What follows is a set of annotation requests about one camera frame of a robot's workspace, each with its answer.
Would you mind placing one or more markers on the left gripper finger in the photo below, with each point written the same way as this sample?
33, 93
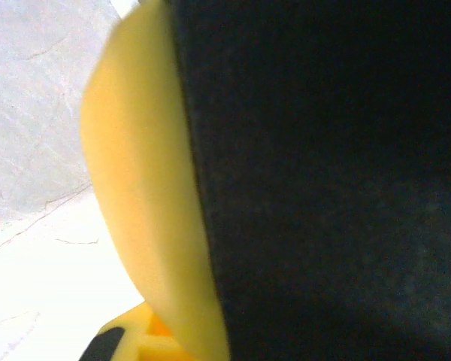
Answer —
135, 338

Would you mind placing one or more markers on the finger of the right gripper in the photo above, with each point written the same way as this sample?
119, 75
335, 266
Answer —
143, 150

